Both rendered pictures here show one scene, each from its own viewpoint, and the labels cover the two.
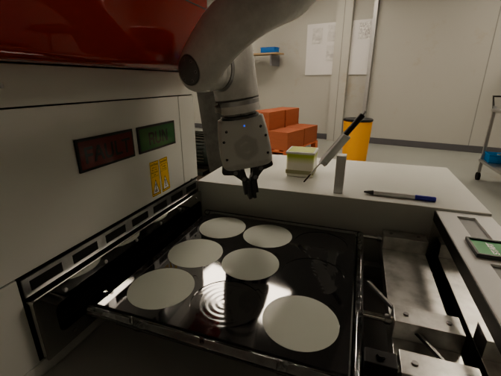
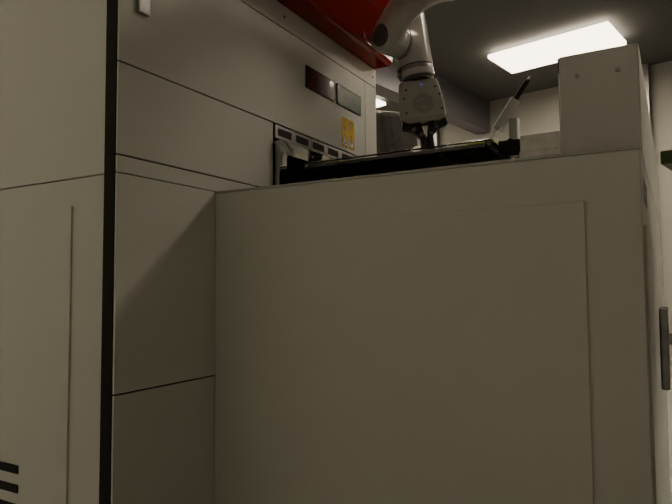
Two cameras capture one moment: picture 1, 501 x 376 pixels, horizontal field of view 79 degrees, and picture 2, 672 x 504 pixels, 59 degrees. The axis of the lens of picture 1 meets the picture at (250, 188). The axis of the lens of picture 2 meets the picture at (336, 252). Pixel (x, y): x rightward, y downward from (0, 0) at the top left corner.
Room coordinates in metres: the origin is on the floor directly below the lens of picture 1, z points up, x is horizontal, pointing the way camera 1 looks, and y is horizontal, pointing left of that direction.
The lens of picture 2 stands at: (-0.76, -0.04, 0.66)
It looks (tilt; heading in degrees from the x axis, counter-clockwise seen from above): 3 degrees up; 11
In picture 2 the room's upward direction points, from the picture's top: straight up
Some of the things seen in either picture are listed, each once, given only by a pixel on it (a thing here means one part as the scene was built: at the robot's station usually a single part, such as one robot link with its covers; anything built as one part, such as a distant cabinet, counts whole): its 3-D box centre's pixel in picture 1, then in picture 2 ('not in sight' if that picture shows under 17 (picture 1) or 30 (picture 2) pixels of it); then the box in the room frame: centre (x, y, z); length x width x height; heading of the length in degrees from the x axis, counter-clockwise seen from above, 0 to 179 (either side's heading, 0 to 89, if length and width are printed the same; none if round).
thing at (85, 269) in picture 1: (145, 249); (334, 181); (0.52, 0.20, 0.89); 0.44 x 0.02 x 0.10; 161
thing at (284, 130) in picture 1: (285, 130); not in sight; (5.56, -0.63, 0.36); 1.28 x 0.88 x 0.73; 151
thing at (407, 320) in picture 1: (425, 327); not in sight; (0.32, -0.23, 0.89); 0.08 x 0.03 x 0.03; 71
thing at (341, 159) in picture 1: (333, 162); (507, 127); (0.66, -0.18, 1.03); 0.06 x 0.04 x 0.13; 71
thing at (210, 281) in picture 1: (250, 263); (425, 171); (0.47, 0.00, 0.90); 0.34 x 0.34 x 0.01; 71
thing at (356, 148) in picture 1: (355, 141); not in sight; (4.67, -1.61, 0.34); 0.43 x 0.43 x 0.68
